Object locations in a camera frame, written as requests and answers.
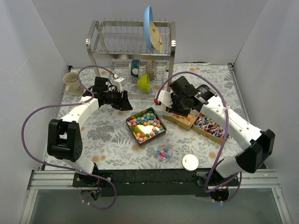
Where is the dark tin with star candies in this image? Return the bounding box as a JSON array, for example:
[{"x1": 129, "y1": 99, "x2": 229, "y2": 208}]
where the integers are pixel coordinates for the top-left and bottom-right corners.
[{"x1": 125, "y1": 107, "x2": 167, "y2": 147}]

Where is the clear glass jar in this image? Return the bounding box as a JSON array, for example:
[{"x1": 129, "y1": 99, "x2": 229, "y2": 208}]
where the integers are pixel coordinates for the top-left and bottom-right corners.
[{"x1": 157, "y1": 143, "x2": 173, "y2": 162}]

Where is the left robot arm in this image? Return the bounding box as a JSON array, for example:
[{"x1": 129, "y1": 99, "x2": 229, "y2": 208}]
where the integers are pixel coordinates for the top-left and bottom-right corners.
[{"x1": 47, "y1": 77, "x2": 133, "y2": 187}]

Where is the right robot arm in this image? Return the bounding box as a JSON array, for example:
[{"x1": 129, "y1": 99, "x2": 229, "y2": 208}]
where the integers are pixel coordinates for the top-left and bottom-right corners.
[{"x1": 164, "y1": 77, "x2": 275, "y2": 186}]

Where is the gold tin with lollipops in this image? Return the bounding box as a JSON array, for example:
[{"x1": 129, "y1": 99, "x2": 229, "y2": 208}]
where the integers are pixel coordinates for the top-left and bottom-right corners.
[{"x1": 192, "y1": 113, "x2": 225, "y2": 145}]

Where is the lime green bowl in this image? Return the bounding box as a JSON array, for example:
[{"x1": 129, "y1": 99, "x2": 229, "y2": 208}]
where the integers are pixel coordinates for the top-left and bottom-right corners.
[{"x1": 137, "y1": 74, "x2": 150, "y2": 92}]

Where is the floral table mat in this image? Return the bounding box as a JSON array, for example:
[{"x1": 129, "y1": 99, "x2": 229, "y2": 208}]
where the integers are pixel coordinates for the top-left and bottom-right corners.
[{"x1": 44, "y1": 64, "x2": 260, "y2": 170}]

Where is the teal and white bowl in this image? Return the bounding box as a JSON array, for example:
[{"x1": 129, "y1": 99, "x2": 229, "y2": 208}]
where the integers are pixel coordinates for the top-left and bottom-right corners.
[{"x1": 129, "y1": 59, "x2": 140, "y2": 77}]

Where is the floral ceramic mug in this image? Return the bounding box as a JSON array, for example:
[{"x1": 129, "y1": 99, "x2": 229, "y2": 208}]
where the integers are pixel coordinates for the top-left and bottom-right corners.
[{"x1": 63, "y1": 72, "x2": 85, "y2": 97}]

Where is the gold round lid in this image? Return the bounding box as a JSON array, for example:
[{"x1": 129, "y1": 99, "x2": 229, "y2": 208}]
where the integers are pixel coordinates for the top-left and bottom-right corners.
[{"x1": 182, "y1": 154, "x2": 199, "y2": 171}]

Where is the steel two-tier dish rack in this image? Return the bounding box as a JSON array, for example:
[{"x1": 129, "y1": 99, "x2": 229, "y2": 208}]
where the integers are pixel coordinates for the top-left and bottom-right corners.
[{"x1": 85, "y1": 20, "x2": 176, "y2": 98}]

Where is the cream patterned plate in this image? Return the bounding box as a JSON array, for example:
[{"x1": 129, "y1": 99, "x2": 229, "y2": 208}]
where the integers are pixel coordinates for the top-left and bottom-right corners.
[{"x1": 149, "y1": 22, "x2": 164, "y2": 53}]

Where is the blue plate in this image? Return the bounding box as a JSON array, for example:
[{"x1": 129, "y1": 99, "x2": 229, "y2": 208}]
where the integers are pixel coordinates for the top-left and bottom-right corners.
[{"x1": 143, "y1": 5, "x2": 154, "y2": 52}]

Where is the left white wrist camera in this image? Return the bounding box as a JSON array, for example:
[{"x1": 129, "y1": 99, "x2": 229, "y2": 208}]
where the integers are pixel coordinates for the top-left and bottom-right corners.
[{"x1": 110, "y1": 75, "x2": 125, "y2": 92}]

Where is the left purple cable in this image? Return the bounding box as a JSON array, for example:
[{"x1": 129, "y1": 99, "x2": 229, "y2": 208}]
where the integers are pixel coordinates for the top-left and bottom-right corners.
[{"x1": 21, "y1": 65, "x2": 117, "y2": 210}]

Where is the purple cable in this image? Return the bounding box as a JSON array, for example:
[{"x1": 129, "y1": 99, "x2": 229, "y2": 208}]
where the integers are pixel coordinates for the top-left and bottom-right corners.
[
  {"x1": 156, "y1": 71, "x2": 242, "y2": 203},
  {"x1": 21, "y1": 65, "x2": 117, "y2": 210}
]

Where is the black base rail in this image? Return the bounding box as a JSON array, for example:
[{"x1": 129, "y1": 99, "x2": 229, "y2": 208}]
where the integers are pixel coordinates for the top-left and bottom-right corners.
[{"x1": 70, "y1": 168, "x2": 243, "y2": 196}]

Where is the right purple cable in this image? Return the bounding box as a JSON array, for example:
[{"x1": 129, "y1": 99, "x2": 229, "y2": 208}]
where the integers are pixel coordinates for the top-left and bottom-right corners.
[{"x1": 156, "y1": 71, "x2": 242, "y2": 203}]

